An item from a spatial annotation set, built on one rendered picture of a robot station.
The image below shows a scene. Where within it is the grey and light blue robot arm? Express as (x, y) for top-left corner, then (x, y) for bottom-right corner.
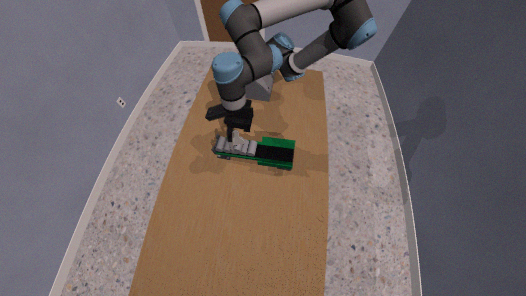
(205, 0), (377, 121)

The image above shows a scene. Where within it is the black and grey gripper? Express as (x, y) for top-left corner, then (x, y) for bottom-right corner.
(224, 99), (254, 152)

